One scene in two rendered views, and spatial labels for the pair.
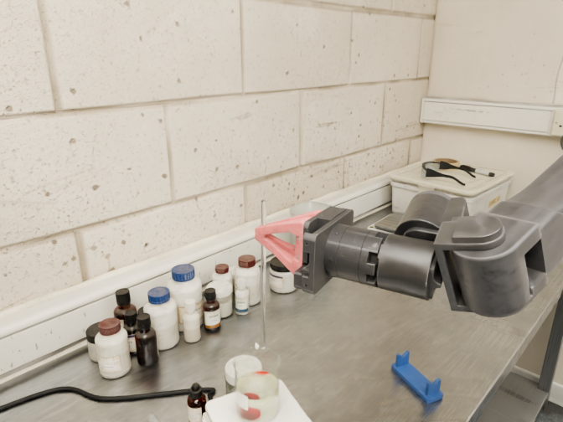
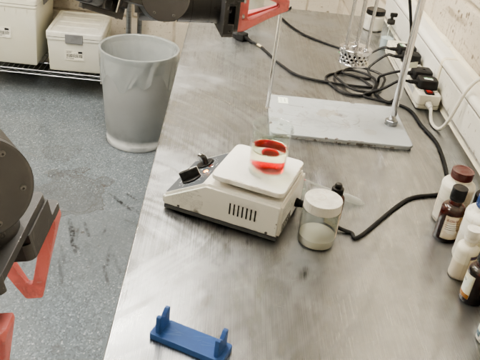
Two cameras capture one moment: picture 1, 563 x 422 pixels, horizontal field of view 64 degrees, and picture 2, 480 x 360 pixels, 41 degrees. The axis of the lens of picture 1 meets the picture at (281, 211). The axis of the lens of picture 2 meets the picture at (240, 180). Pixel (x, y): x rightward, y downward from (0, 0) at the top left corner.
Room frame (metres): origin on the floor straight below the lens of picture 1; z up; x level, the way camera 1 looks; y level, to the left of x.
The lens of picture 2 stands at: (1.07, -0.63, 1.34)
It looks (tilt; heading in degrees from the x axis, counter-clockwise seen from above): 31 degrees down; 134
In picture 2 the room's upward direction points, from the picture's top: 7 degrees clockwise
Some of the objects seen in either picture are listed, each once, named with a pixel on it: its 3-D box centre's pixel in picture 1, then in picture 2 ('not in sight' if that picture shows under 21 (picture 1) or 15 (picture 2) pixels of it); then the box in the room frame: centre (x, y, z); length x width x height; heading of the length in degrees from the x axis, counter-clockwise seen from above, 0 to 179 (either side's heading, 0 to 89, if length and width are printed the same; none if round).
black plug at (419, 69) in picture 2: not in sight; (417, 73); (0.31, 0.75, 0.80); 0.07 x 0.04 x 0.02; 47
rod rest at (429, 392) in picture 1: (416, 374); (191, 333); (0.65, -0.24, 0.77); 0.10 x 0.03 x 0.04; 24
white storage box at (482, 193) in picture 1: (450, 192); not in sight; (1.56, -0.61, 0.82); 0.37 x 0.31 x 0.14; 135
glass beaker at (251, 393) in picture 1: (256, 384); (271, 150); (0.50, 0.03, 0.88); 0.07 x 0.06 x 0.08; 5
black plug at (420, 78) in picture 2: not in sight; (423, 81); (0.35, 0.71, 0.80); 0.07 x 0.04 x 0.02; 47
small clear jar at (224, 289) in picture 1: (219, 299); not in sight; (0.88, 0.14, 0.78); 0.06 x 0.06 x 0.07
